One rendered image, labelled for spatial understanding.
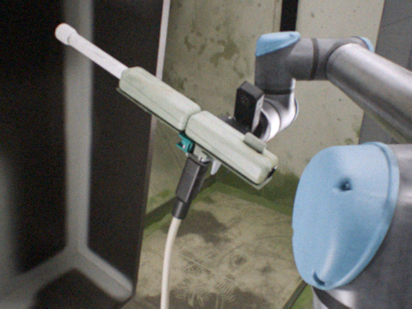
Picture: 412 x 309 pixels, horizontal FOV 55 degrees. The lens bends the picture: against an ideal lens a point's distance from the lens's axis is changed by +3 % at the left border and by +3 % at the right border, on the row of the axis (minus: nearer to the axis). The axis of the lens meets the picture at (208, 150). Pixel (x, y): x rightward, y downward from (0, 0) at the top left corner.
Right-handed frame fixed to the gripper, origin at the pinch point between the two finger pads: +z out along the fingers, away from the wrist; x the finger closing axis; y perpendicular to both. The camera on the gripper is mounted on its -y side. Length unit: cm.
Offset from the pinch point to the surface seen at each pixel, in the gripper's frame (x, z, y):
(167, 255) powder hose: -2.2, -0.2, 25.8
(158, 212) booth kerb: 71, -134, 160
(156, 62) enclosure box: 40, -38, 11
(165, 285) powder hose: -4.9, 0.8, 31.6
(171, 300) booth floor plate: 17, -80, 148
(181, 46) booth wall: 139, -206, 72
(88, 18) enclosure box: 68, -39, 11
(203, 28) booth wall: 124, -204, 51
